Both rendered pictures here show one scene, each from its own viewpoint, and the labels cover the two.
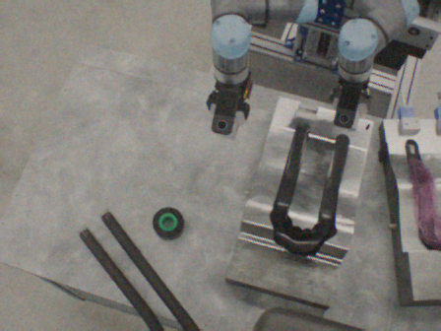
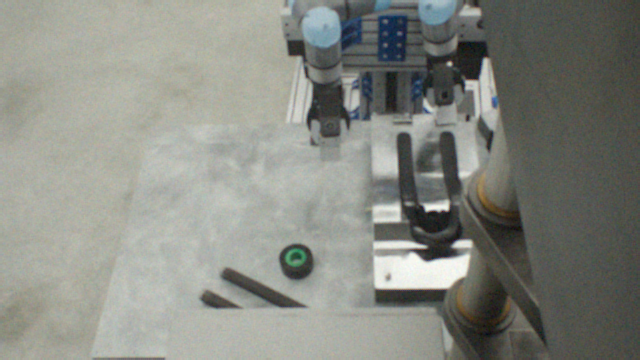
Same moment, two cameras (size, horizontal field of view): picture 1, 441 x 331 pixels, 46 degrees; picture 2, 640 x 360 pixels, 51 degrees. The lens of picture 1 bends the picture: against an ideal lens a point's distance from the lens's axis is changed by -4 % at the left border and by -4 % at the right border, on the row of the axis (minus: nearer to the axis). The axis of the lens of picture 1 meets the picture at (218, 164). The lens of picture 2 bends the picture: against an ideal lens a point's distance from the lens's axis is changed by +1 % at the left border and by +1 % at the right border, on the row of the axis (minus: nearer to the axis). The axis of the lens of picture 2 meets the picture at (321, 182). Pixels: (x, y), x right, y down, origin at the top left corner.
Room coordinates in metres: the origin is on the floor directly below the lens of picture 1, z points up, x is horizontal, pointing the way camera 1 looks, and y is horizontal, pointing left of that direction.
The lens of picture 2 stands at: (-0.44, 0.24, 2.13)
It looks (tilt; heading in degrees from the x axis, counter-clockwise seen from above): 51 degrees down; 347
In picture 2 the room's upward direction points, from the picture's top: 6 degrees counter-clockwise
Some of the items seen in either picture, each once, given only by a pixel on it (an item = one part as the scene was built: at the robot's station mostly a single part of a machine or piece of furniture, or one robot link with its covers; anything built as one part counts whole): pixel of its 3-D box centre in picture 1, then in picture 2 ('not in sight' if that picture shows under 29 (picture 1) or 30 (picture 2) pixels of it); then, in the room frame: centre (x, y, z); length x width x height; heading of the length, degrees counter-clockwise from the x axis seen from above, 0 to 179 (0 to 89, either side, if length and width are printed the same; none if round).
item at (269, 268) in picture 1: (303, 196); (426, 195); (0.44, -0.21, 0.87); 0.50 x 0.26 x 0.14; 161
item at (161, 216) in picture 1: (168, 224); (296, 261); (0.39, 0.13, 0.82); 0.08 x 0.08 x 0.04
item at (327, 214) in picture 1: (312, 185); (432, 177); (0.45, -0.23, 0.92); 0.35 x 0.16 x 0.09; 161
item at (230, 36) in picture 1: (230, 43); (321, 37); (0.63, -0.03, 1.25); 0.09 x 0.08 x 0.11; 0
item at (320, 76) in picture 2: (229, 65); (323, 66); (0.63, -0.03, 1.17); 0.08 x 0.08 x 0.05
